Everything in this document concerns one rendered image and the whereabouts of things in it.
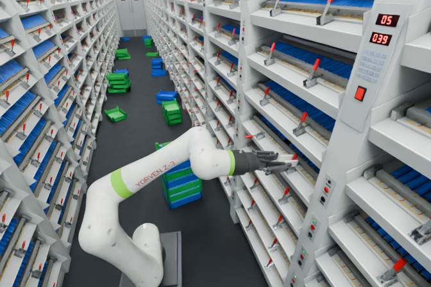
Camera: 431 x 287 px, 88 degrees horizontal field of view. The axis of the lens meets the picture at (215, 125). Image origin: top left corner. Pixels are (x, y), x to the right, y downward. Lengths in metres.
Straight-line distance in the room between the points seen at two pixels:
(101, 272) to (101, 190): 1.01
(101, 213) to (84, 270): 1.08
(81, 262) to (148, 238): 0.83
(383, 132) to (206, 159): 0.47
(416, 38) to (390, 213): 0.40
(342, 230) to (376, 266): 0.11
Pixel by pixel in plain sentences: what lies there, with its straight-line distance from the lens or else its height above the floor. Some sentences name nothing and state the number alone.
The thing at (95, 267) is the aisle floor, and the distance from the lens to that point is 1.94.
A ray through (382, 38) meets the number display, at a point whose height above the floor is 1.49.
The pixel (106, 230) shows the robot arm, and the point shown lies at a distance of 0.87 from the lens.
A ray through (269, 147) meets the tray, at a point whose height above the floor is 0.93.
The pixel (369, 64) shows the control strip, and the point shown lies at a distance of 0.63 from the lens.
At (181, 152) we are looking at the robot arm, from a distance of 0.85.
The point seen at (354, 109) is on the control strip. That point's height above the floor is 1.32.
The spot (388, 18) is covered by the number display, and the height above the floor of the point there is 1.53.
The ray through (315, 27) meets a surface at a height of 1.49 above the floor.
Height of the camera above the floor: 1.58
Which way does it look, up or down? 31 degrees down
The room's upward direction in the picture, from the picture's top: straight up
